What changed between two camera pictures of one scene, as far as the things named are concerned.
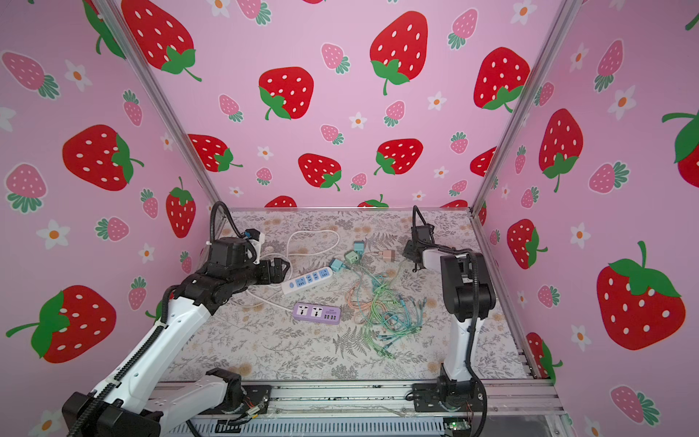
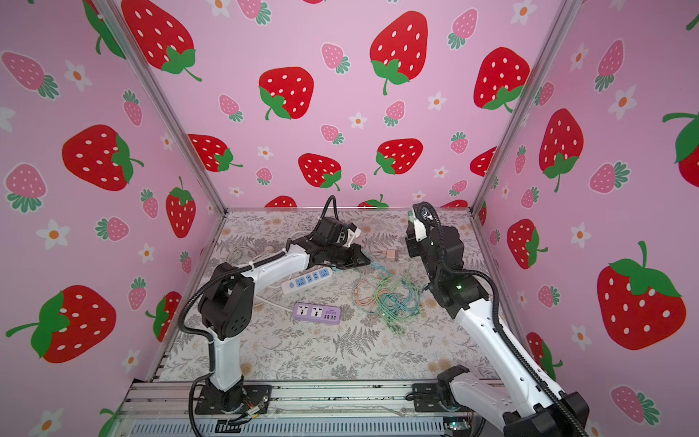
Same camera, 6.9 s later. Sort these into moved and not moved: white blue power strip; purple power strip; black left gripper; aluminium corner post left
Moved: black left gripper
Not moved: aluminium corner post left; white blue power strip; purple power strip
